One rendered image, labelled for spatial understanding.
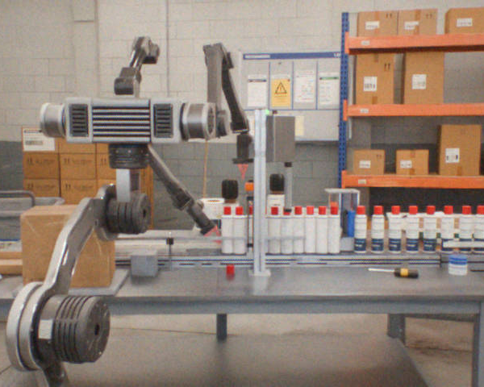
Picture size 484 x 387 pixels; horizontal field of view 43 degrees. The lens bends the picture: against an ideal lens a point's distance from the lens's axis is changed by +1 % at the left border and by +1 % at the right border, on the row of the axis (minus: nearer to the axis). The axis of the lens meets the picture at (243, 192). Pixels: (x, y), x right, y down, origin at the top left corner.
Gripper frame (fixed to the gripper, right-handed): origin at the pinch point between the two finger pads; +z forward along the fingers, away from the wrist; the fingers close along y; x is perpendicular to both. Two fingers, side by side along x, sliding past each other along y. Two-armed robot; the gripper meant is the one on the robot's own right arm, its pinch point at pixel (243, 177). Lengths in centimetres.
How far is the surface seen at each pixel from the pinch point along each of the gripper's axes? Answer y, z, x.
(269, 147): -9.8, -16.6, 35.6
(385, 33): -145, -100, -329
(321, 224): -33.3, 17.6, 22.5
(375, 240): -57, 25, 22
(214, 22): 24, -124, -443
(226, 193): 7.8, 8.0, -4.9
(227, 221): 6.9, 16.1, 22.1
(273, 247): -12.6, 27.4, 22.7
